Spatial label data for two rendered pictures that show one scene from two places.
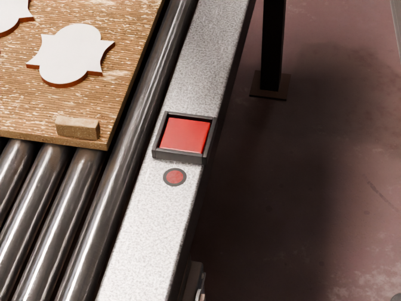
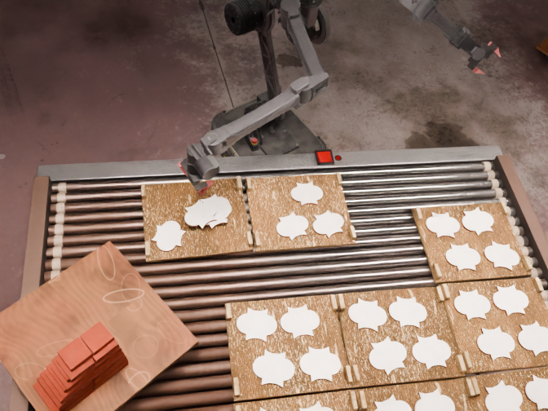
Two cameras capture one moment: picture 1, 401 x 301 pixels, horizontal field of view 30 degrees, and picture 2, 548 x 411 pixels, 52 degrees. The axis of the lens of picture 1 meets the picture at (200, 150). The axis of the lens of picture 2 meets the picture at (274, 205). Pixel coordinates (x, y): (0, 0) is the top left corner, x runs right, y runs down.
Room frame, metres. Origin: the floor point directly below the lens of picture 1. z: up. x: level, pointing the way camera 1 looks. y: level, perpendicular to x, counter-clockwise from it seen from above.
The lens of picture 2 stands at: (1.69, 1.30, 2.85)
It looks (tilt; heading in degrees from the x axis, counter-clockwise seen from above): 56 degrees down; 239
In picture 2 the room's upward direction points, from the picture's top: 11 degrees clockwise
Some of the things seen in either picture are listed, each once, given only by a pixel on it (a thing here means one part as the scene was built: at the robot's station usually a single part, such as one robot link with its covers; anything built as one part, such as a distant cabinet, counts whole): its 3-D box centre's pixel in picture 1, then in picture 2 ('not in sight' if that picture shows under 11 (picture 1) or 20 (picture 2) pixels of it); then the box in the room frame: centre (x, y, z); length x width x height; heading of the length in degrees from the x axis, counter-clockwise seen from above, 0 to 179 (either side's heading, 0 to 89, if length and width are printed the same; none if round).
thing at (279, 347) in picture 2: not in sight; (287, 343); (1.19, 0.76, 0.94); 0.41 x 0.35 x 0.04; 166
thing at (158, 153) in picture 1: (185, 137); (324, 156); (0.70, 0.02, 0.92); 0.08 x 0.08 x 0.02; 76
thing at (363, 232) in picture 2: not in sight; (298, 236); (0.96, 0.35, 0.90); 1.95 x 0.05 x 0.05; 166
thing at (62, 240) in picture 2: not in sight; (297, 226); (0.95, 0.30, 0.90); 1.95 x 0.05 x 0.05; 166
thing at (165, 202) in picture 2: not in sight; (196, 218); (1.33, 0.15, 0.93); 0.41 x 0.35 x 0.02; 169
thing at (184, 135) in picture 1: (185, 138); (324, 157); (0.70, 0.02, 0.92); 0.06 x 0.06 x 0.01; 76
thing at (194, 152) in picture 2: not in sight; (196, 156); (1.33, 0.16, 1.34); 0.07 x 0.06 x 0.07; 103
